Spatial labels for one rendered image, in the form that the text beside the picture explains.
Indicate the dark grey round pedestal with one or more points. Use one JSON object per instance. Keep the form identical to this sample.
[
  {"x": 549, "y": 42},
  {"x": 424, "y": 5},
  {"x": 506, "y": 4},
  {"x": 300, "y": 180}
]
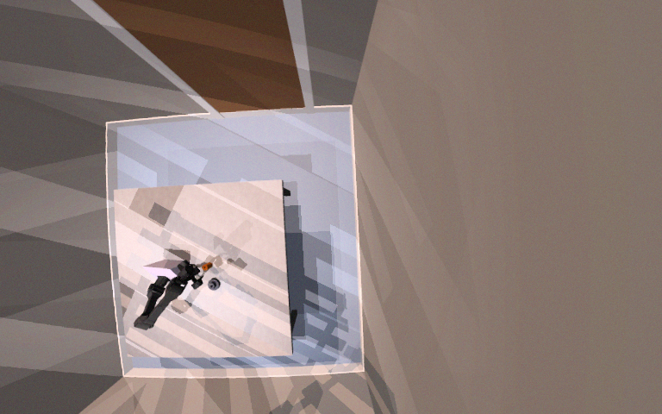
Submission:
[{"x": 214, "y": 284}]

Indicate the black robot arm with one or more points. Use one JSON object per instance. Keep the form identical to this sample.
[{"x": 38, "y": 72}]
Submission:
[{"x": 149, "y": 317}]

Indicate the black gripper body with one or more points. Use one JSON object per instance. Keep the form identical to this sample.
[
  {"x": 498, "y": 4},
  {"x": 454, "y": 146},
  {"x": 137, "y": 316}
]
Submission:
[{"x": 196, "y": 282}]

